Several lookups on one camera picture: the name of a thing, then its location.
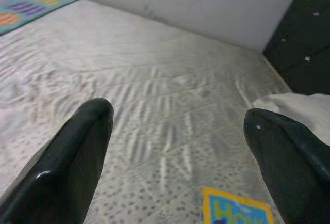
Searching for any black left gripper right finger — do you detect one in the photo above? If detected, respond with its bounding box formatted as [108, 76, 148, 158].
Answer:
[243, 108, 330, 224]

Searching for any black tufted headboard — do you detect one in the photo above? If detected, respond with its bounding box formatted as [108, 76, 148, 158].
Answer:
[262, 0, 330, 96]

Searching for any white quilted mattress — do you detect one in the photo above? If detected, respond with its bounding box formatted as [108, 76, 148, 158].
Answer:
[0, 0, 297, 224]

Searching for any yellow blue children's book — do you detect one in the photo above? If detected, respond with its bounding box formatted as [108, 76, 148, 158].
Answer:
[198, 185, 274, 224]

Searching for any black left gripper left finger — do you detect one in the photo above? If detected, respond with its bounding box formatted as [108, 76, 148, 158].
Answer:
[0, 98, 115, 224]

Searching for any white pillow with green tree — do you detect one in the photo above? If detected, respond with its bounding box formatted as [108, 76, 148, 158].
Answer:
[252, 92, 330, 149]

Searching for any teal blanket with coloured shapes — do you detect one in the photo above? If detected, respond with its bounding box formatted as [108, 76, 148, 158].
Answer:
[0, 0, 86, 36]

